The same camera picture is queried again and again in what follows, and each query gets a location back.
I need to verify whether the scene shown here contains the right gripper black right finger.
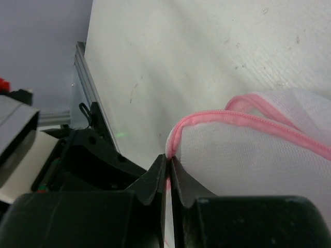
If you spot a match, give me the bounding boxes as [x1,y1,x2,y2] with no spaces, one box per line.
[169,158,330,247]

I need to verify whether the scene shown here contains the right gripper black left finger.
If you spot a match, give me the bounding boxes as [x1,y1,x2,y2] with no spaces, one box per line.
[1,154,167,247]

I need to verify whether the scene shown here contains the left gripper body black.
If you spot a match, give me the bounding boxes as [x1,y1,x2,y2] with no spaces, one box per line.
[31,102,146,193]

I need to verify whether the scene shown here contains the white mesh laundry bag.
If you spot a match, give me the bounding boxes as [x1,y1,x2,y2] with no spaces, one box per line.
[165,88,330,232]

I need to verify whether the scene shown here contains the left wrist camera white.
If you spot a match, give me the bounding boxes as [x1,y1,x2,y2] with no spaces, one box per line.
[1,79,58,204]

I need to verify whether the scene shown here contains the aluminium rail front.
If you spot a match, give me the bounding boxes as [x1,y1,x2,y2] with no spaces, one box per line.
[38,42,119,151]

